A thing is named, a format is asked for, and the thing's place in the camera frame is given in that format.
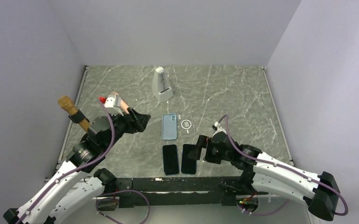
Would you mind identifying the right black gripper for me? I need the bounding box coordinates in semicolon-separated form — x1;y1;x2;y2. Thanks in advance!
188;134;232;164

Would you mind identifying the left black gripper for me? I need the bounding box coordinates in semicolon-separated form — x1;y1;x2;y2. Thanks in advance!
102;107;150;152

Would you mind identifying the black phone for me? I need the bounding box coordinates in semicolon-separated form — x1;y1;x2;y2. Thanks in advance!
181;144;197;175
162;145;179;175

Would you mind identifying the clear transparent phone case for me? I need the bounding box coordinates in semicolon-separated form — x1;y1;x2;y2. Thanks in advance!
177;113;196;139

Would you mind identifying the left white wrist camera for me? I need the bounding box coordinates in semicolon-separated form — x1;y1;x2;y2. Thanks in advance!
99;93;124;115

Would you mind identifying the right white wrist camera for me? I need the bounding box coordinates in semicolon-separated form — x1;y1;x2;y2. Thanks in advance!
212;121;225;134

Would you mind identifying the pink cylinder stick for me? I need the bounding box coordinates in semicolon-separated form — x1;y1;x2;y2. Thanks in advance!
110;91;129;114

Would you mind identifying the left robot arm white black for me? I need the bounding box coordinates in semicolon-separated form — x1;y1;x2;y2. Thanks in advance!
3;107;151;224

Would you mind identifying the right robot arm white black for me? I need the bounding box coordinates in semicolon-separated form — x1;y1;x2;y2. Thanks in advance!
187;131;341;221

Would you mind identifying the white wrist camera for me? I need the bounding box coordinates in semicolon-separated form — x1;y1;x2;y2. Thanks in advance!
212;121;225;134
99;93;124;115

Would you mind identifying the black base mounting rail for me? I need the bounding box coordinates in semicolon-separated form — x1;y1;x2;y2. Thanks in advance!
97;176;258;208

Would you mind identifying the grey metronome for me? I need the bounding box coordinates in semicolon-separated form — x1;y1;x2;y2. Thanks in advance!
152;67;173;103

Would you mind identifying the light blue phone case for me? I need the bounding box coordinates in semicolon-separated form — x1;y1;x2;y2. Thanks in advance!
161;113;177;140

